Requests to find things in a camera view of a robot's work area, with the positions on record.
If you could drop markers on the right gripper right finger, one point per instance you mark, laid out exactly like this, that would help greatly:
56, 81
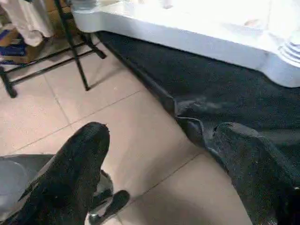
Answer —
262, 182

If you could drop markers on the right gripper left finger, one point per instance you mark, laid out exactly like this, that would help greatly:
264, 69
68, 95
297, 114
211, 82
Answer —
70, 178

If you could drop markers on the white plastic table top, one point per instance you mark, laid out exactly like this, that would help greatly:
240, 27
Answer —
187, 28

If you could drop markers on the black robot right foot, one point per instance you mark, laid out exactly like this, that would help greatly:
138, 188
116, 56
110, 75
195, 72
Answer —
117, 201

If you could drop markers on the grey robot right leg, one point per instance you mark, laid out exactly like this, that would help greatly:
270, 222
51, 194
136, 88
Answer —
14, 178

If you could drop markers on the black mat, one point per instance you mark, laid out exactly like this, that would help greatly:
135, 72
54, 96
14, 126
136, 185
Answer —
211, 82

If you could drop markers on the cardboard box with blue print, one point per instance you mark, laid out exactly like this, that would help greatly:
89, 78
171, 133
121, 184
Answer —
30, 51

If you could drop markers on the hanging white cloth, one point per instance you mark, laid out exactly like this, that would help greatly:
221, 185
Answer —
28, 18

